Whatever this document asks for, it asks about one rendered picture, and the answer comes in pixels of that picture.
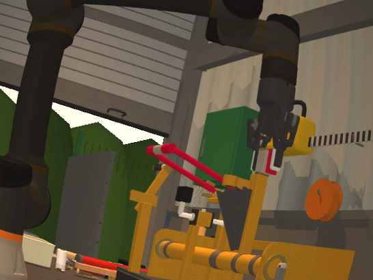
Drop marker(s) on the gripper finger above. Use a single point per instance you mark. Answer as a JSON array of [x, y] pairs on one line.
[[254, 134], [284, 131]]

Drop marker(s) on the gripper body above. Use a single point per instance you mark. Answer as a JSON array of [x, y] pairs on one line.
[[275, 96]]

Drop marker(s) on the yellow lever red white grip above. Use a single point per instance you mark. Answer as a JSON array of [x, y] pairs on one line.
[[258, 204]]

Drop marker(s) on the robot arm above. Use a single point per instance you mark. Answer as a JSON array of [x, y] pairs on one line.
[[43, 96]]

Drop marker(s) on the red bail bar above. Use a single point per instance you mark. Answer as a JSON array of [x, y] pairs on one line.
[[186, 157]]

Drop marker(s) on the yellow sod cutter body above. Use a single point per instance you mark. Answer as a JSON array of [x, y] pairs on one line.
[[306, 262]]

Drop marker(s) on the grey pin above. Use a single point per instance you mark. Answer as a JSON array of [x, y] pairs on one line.
[[281, 271]]

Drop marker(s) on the yellow hedge trimmer striped blade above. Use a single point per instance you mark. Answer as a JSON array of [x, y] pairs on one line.
[[303, 137]]

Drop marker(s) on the green metal cabinet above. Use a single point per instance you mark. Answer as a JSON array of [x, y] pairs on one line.
[[224, 140]]

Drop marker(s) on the orange spool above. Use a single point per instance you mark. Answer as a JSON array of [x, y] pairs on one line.
[[320, 199]]

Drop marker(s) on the grey mesh filter cylinder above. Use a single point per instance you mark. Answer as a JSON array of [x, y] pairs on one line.
[[199, 195]]

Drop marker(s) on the dark grey notched sector plate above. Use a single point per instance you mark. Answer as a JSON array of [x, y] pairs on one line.
[[234, 215]]

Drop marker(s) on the black knob white lever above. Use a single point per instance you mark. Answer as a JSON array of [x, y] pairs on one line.
[[184, 194]]

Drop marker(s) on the small white lever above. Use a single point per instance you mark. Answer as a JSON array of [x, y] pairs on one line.
[[218, 222]]

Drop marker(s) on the grey bench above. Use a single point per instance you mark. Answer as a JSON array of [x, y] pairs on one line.
[[320, 230]]

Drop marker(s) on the green hedge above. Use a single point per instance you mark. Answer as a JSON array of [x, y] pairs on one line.
[[131, 174]]

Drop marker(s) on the yellow roller with dark bands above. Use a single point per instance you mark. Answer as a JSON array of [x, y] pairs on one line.
[[198, 255]]

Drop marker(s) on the grey roller door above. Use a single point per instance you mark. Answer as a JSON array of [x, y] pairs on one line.
[[116, 52]]

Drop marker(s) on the grey panel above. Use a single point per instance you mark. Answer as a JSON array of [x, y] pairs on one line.
[[84, 204]]

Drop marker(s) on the red long tool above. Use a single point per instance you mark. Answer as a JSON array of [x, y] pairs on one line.
[[99, 261]]

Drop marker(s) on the white cylinder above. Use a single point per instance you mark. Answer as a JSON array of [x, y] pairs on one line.
[[61, 259]]

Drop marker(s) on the cream box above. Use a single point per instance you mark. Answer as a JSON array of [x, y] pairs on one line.
[[38, 249]]

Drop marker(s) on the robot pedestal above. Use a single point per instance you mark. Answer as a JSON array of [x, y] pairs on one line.
[[10, 259]]

